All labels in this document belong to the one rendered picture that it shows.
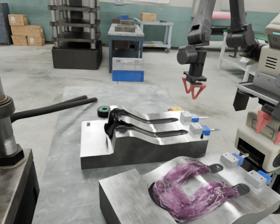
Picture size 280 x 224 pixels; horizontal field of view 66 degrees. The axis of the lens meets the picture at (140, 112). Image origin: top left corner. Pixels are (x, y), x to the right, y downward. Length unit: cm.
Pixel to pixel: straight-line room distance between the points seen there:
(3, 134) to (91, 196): 39
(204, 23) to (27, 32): 678
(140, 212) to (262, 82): 84
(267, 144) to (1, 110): 112
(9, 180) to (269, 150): 109
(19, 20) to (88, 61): 317
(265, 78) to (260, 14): 738
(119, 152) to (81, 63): 413
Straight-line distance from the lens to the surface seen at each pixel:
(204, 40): 91
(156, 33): 742
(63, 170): 87
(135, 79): 418
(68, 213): 74
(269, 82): 115
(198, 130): 93
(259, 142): 122
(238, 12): 116
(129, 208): 59
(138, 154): 84
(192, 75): 94
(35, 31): 738
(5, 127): 90
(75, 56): 485
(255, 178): 82
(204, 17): 95
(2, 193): 88
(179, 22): 752
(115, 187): 63
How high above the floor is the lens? 137
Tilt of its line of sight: 27 degrees down
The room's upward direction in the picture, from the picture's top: 4 degrees clockwise
